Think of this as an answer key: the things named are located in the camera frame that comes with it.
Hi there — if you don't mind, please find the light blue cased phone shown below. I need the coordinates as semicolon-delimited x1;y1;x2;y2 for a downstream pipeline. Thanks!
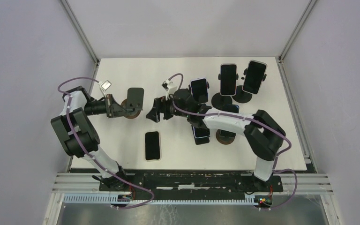
192;127;210;139

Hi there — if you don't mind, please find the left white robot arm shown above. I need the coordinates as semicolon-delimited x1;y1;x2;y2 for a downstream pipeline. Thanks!
51;86;144;191

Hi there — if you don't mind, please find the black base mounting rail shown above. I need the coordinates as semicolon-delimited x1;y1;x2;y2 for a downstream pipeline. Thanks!
93;170;284;200

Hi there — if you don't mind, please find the aluminium frame post left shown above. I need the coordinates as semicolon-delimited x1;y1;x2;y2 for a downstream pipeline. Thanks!
59;0;100;66

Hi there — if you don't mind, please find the black folding phone stand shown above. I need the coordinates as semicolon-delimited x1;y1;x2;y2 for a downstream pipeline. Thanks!
194;136;210;145

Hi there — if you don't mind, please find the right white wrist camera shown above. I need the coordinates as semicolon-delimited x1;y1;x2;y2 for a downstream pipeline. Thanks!
162;79;177;100

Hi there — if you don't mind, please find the cream cased phone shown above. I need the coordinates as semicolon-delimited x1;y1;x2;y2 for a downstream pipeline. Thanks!
145;131;161;161

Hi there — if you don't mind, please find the phone on far right stand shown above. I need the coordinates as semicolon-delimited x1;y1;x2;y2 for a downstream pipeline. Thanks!
242;60;267;94

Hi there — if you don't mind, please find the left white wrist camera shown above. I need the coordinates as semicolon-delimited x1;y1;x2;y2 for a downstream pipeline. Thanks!
98;80;112;98

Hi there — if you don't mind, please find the white slotted cable duct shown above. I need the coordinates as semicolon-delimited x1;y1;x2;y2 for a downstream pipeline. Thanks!
63;194;258;206

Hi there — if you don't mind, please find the aluminium frame post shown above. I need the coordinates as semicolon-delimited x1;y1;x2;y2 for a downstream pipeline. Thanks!
59;0;100;66
278;0;318;62

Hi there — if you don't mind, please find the dark phone on wooden stand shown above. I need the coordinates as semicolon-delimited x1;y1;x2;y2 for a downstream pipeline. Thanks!
219;104;239;138

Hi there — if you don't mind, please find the aluminium frame post right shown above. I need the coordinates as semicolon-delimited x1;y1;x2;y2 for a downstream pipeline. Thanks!
278;0;318;62

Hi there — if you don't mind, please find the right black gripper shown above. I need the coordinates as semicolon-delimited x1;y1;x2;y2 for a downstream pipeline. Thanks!
146;92;189;122

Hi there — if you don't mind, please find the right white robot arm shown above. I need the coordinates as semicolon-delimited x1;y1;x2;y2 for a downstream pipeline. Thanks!
146;89;289;191

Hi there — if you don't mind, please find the wooden base phone stand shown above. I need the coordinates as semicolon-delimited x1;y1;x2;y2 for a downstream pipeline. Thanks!
122;87;144;112

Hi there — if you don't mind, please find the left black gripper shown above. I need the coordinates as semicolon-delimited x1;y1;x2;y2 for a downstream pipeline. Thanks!
84;94;131;119

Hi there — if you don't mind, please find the white cased phone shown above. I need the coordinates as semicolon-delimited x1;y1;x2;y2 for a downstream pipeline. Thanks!
219;64;238;96

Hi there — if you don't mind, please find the lilac cased phone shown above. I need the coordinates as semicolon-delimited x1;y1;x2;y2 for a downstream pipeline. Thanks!
189;78;208;104

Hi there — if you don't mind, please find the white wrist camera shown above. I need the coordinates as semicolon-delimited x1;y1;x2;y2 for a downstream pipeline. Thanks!
98;80;112;98
162;79;177;100

